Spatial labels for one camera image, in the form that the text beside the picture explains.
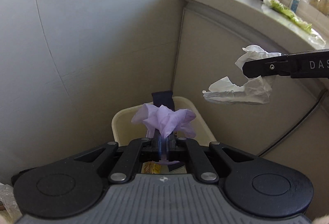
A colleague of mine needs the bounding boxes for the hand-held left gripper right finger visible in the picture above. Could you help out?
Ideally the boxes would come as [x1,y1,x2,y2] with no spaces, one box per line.
[164,136,257,184]

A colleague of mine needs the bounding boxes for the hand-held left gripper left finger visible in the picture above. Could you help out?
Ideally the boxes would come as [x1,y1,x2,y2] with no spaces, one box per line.
[74,136,163,184]

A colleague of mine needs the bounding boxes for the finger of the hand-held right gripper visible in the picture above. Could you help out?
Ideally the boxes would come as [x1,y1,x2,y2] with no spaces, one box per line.
[242,53,300,78]

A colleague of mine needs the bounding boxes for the yellow snack packet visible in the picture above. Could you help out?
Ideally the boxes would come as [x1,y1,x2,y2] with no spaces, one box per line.
[141,161,162,174]

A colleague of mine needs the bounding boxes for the purple disposable glove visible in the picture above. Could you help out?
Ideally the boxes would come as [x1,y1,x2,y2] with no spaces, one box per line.
[132,103,197,165]

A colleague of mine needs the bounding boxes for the white tissue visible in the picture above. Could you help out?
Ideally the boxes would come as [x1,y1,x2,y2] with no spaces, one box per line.
[202,44,282,105]

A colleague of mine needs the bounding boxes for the cream plastic trash bin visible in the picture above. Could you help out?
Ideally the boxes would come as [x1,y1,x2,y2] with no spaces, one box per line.
[112,96,218,175]

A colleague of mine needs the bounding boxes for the pale green vegetable stalks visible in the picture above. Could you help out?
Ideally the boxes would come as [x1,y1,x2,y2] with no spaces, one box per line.
[293,15,326,48]

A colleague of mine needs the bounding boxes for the dark blue cloth strip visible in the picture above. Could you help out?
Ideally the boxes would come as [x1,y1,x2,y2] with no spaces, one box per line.
[151,90,176,112]

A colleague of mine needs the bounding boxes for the beige kitchen cabinet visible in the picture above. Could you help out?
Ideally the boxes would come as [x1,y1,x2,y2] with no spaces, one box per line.
[170,0,329,163]

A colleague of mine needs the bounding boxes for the green cabbage leaves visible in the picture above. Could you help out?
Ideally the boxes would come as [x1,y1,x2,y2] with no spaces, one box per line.
[262,0,299,21]

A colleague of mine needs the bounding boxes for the clear plastic bag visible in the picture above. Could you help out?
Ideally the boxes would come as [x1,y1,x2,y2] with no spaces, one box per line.
[0,183,20,222]

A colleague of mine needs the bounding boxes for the black cable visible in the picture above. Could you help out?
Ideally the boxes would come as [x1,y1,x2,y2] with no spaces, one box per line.
[257,89,329,157]

